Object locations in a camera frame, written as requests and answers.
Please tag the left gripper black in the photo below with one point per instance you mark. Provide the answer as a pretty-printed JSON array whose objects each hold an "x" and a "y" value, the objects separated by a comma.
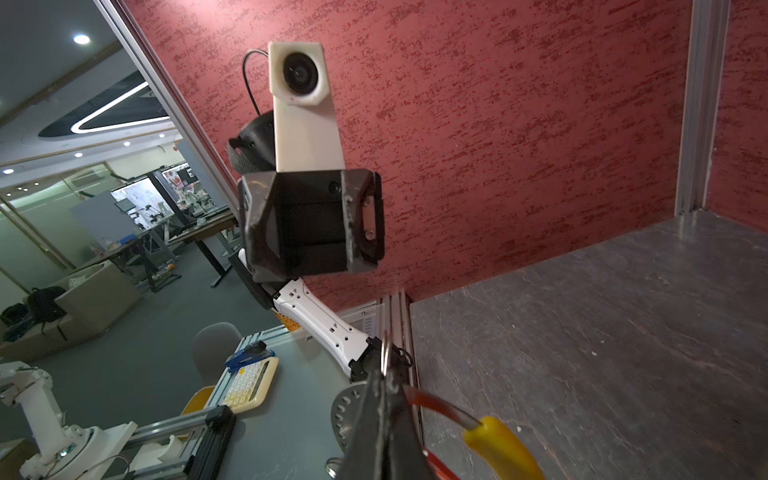
[{"x": 308, "y": 223}]

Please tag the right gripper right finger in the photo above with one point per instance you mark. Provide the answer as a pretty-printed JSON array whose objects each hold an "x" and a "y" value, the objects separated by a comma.
[{"x": 403, "y": 455}]

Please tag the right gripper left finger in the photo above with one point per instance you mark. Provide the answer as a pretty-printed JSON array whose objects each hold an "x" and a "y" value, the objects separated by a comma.
[{"x": 359, "y": 429}]

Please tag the yellow capped key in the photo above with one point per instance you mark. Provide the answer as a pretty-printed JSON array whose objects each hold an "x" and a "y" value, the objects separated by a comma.
[{"x": 502, "y": 450}]

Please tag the metal keyring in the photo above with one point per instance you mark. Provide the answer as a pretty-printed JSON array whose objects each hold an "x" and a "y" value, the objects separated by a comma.
[{"x": 386, "y": 353}]

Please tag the white robot base outside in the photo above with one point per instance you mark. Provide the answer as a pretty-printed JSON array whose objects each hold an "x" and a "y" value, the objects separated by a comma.
[{"x": 64, "y": 451}]

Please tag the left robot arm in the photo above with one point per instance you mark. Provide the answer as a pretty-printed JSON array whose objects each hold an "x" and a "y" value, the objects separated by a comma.
[{"x": 358, "y": 354}]

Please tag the cream calculator keyboard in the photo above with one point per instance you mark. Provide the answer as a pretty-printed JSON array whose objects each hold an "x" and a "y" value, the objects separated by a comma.
[{"x": 250, "y": 385}]

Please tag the blue stapler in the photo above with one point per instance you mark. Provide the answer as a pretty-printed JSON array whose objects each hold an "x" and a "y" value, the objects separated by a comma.
[{"x": 250, "y": 353}]

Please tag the grey office chair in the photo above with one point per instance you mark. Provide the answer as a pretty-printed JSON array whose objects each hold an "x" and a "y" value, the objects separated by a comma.
[{"x": 211, "y": 347}]

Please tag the beige sofa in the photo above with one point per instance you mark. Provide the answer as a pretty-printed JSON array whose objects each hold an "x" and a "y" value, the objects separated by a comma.
[{"x": 94, "y": 299}]

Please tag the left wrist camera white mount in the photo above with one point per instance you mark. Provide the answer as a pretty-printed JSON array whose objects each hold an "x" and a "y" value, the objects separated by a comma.
[{"x": 307, "y": 136}]

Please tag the left aluminium corner post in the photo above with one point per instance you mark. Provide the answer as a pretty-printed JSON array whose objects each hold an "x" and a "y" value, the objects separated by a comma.
[{"x": 139, "y": 49}]

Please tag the aluminium corner post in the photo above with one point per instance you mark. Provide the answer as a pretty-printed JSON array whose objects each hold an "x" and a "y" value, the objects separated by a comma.
[
  {"x": 139, "y": 49},
  {"x": 706, "y": 57}
]

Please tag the right aluminium corner post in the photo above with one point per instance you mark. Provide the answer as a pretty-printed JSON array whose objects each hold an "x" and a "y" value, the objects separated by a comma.
[{"x": 706, "y": 57}]

